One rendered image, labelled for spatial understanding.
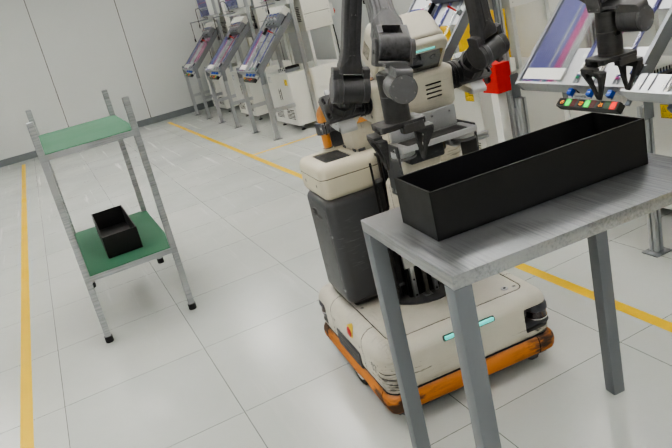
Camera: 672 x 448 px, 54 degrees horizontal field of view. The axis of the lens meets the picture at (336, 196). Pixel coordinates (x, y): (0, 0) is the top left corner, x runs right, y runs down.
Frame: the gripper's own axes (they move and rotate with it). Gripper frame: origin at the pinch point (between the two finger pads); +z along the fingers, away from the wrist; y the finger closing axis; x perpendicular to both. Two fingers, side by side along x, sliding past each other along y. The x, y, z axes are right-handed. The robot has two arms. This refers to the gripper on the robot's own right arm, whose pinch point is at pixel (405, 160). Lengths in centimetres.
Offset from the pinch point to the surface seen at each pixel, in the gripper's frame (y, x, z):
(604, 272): 61, 14, 56
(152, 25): 39, 959, -9
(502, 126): 140, 184, 61
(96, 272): -85, 187, 69
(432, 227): 0.0, -7.9, 13.6
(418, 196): -0.1, -3.7, 7.5
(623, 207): 35.1, -24.9, 15.8
